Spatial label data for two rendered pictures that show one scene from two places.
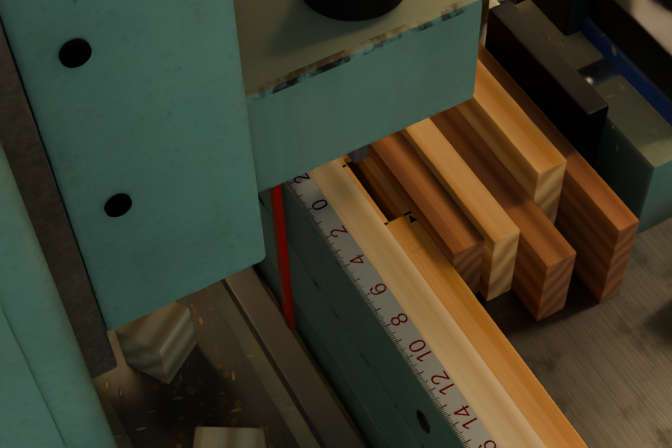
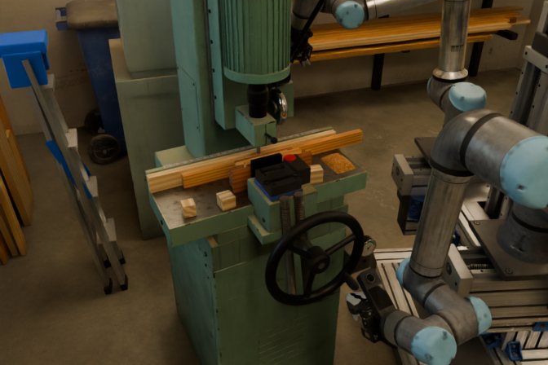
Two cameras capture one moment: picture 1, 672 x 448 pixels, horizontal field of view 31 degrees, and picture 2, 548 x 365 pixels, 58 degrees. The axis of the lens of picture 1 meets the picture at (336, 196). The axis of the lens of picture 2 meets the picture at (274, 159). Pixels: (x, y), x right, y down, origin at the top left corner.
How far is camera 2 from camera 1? 1.37 m
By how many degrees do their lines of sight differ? 66
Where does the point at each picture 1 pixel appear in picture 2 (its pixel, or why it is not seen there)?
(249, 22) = not seen: hidden behind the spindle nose
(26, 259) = (196, 81)
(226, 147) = (221, 102)
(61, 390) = (198, 107)
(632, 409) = (209, 192)
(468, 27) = (253, 129)
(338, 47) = (245, 114)
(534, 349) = (223, 183)
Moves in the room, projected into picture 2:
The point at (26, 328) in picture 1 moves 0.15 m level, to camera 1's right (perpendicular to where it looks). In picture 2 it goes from (196, 91) to (189, 113)
